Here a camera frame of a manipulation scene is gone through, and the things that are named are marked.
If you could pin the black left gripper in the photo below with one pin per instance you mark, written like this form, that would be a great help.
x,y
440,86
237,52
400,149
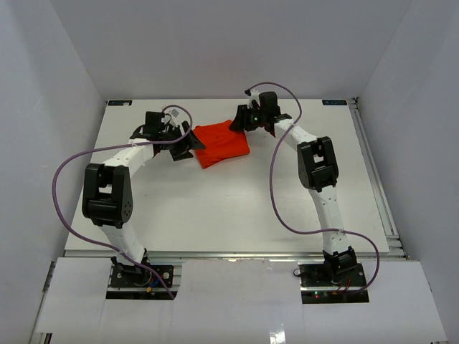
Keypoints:
x,y
189,142

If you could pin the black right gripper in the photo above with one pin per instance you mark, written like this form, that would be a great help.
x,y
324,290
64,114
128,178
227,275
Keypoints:
x,y
242,121

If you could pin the orange t shirt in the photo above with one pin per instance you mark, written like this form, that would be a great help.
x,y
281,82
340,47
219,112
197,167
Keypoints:
x,y
220,143

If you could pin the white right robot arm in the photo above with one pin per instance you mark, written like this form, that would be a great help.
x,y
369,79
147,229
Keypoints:
x,y
318,172

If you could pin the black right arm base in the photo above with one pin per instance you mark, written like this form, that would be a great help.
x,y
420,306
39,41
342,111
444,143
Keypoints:
x,y
339,270

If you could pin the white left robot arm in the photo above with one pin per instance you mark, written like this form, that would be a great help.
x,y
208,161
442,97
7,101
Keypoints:
x,y
107,198

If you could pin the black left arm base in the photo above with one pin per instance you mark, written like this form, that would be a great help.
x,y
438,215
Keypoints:
x,y
130,276

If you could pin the right dark table label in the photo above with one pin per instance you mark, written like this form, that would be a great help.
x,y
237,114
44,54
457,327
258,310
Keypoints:
x,y
334,102

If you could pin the dark table label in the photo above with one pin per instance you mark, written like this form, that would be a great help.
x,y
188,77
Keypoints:
x,y
119,103
334,102

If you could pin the left dark table label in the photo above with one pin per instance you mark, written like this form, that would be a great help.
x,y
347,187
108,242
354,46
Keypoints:
x,y
119,103

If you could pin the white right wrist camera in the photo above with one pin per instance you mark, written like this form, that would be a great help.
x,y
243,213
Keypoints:
x,y
253,98

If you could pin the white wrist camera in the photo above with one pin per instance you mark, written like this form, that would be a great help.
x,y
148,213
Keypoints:
x,y
253,98
174,114

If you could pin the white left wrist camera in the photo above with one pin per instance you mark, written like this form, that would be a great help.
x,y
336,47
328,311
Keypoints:
x,y
174,114

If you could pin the aluminium front table rail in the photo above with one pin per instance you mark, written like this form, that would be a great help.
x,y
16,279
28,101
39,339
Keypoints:
x,y
200,255

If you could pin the aluminium table edge rail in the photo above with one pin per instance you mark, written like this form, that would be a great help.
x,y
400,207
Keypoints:
x,y
396,249

